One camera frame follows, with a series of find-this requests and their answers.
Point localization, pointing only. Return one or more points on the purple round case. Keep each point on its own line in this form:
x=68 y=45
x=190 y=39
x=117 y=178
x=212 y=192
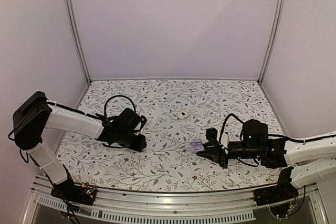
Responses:
x=196 y=146

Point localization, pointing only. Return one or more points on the cream earbud charging case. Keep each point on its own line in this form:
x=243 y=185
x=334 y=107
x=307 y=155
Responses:
x=182 y=115

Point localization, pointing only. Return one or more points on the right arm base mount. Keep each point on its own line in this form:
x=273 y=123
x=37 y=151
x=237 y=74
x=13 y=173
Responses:
x=280 y=199

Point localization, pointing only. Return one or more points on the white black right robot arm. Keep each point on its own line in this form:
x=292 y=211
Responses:
x=302 y=161

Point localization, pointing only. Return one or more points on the floral patterned table mat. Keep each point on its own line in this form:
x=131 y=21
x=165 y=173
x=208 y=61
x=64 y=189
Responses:
x=167 y=164

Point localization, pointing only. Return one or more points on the front aluminium rail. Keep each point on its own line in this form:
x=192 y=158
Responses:
x=121 y=206

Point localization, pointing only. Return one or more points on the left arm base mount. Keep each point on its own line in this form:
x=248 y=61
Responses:
x=79 y=193

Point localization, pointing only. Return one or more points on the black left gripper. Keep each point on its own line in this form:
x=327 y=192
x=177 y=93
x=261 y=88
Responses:
x=138 y=146

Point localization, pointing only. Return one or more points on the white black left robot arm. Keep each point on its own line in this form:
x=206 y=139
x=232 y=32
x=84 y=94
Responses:
x=38 y=113

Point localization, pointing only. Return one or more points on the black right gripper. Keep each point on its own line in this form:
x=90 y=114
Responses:
x=218 y=157

